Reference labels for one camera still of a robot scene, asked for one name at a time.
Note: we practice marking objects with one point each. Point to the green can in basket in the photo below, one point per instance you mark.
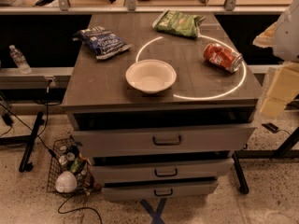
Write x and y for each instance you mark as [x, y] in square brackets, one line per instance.
[77, 165]

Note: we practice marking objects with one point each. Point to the white paper bowl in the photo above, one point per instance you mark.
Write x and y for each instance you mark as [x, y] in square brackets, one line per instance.
[151, 76]

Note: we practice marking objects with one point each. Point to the crushed red soda can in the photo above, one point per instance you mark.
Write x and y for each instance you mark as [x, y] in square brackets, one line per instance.
[223, 57]

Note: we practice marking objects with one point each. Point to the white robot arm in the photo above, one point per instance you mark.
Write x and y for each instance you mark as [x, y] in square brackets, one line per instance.
[283, 38]

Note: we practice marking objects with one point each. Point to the top drawer with handle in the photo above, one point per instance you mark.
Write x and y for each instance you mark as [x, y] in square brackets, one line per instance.
[156, 141]

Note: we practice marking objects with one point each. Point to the drawer with handle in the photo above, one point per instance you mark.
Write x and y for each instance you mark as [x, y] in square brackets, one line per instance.
[160, 190]
[156, 141]
[131, 173]

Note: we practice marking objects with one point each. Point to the blue chip bag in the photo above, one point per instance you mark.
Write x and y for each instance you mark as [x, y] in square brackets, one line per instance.
[102, 41]

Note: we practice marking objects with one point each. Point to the black table leg right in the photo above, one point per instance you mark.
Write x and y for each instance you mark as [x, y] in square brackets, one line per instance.
[284, 151]

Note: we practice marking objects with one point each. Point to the clear plastic water bottle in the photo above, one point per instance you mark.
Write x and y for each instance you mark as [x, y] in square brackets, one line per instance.
[19, 59]

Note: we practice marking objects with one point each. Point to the black table leg left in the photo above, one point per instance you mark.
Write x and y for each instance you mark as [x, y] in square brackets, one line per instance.
[28, 140]

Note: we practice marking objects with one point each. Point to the bottom drawer with handle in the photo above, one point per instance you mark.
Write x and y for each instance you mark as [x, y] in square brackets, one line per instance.
[160, 190]

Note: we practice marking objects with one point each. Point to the white bowl in basket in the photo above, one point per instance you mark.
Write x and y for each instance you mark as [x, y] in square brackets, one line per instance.
[66, 182]

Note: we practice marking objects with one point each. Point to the green jalapeno chip bag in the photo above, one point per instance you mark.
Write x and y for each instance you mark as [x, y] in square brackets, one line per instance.
[175, 22]

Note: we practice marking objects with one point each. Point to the grey drawer cabinet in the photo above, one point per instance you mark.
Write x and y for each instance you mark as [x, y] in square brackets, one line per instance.
[159, 120]

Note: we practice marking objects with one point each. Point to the black table leg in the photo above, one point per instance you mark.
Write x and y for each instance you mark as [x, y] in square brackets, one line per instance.
[28, 140]
[284, 151]

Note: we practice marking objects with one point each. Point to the black wire basket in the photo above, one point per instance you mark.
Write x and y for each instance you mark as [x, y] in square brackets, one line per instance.
[65, 151]

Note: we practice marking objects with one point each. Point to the middle drawer with handle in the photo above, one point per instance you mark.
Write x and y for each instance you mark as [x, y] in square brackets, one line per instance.
[131, 173]

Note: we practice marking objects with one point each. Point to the blue tape cross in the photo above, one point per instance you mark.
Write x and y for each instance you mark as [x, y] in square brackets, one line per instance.
[155, 214]

